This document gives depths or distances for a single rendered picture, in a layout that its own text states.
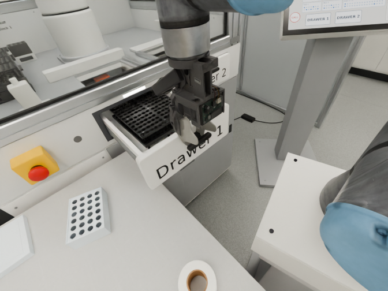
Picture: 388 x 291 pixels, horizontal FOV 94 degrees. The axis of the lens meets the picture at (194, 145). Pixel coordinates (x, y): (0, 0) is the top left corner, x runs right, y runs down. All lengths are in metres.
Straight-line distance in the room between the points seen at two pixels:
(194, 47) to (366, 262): 0.31
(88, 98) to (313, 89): 1.12
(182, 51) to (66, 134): 0.44
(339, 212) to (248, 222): 1.12
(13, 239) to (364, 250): 0.66
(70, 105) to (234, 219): 1.10
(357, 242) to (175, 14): 0.31
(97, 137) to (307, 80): 1.07
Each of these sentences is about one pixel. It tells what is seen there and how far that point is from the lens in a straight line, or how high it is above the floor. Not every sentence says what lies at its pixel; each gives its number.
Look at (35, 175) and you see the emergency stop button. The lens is 0.59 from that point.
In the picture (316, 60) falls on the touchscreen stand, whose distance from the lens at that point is 1.20.
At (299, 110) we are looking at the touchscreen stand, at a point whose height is 0.51.
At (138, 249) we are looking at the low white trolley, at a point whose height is 0.76.
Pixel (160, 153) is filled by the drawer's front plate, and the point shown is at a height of 0.91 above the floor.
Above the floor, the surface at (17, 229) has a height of 0.78.
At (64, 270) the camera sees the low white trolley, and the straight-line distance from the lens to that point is 0.56.
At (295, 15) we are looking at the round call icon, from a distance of 1.04.
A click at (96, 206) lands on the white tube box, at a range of 0.56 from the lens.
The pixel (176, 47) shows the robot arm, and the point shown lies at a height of 1.12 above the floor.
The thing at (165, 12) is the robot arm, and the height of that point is 1.17.
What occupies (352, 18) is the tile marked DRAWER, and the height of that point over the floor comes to 1.00.
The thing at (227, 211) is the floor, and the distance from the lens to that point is 1.34.
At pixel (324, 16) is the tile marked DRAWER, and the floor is 1.01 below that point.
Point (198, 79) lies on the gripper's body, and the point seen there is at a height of 1.08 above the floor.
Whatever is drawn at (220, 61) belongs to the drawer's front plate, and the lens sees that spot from 0.86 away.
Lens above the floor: 1.20
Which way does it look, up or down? 44 degrees down
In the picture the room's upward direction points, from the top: 8 degrees counter-clockwise
